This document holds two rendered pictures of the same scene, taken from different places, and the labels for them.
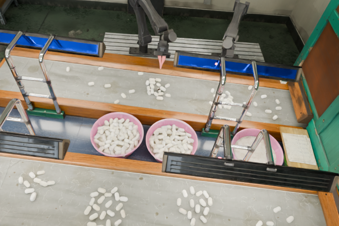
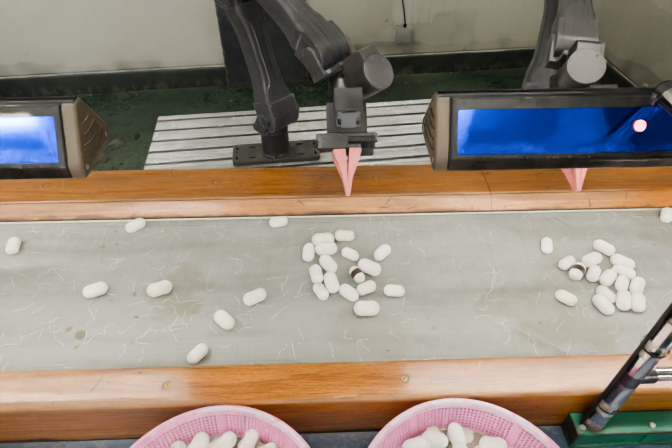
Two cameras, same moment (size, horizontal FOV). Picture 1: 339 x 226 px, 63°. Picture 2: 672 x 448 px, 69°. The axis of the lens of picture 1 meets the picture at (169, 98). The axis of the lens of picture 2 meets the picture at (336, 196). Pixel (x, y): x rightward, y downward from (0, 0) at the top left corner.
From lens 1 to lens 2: 0.87 m
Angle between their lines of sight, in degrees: 7
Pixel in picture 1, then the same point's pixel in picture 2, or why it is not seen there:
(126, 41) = (223, 132)
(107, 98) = (159, 340)
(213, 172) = not seen: outside the picture
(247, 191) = not seen: outside the picture
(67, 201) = not seen: outside the picture
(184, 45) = (394, 121)
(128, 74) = (235, 231)
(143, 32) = (269, 88)
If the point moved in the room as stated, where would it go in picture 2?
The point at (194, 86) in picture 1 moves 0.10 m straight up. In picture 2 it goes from (476, 238) to (488, 195)
